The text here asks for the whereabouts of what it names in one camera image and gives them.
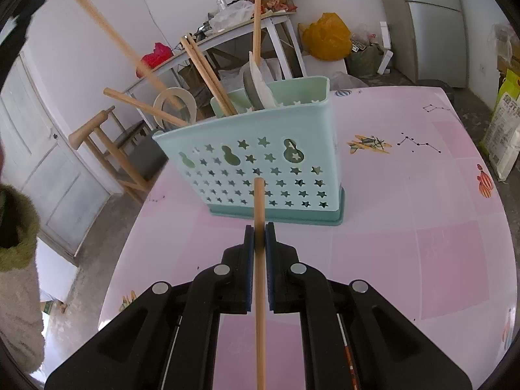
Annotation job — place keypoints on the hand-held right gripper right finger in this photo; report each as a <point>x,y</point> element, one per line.
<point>271,268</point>

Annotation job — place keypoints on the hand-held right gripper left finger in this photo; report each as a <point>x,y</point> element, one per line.
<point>248,268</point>

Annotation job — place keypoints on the tan wooden chopstick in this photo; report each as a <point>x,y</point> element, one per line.
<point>109,36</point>
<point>256,24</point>
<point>260,333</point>
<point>138,103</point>
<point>203,75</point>
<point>213,69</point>

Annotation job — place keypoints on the light blue utensil holder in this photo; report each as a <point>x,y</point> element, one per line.
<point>260,162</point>

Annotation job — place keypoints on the large white round spoon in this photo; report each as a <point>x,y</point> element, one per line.
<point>193,105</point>

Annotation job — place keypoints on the grey spoon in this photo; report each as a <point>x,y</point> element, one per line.
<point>248,89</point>

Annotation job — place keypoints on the small white spoon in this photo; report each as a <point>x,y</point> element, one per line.
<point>264,85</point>

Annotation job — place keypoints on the white panel door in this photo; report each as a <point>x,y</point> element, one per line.
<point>48,150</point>

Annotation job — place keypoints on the pink printed tablecloth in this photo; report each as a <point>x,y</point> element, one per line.
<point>386,211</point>

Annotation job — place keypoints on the red plastic bag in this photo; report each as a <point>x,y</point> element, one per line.
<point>156,59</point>

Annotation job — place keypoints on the wooden chair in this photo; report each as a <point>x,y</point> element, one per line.
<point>101,138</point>

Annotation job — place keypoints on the glass bottle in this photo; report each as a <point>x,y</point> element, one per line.
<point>220,3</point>

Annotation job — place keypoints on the white plastic bag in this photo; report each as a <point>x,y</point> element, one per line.
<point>231,16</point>

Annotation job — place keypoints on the green bag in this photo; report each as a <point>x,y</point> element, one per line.
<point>365,61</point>

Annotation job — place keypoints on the white fluffy garment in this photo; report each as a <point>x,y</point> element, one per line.
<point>20,313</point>

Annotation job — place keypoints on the white side table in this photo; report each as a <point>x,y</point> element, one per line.
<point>280,28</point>

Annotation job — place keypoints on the yellow plastic bag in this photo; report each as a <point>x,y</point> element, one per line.
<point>325,36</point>

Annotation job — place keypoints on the white upright box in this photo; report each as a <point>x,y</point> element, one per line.
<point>386,48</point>

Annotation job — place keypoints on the white and yellow sack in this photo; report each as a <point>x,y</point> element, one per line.
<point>505,130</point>

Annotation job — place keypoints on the grey refrigerator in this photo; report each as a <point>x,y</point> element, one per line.
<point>434,28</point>

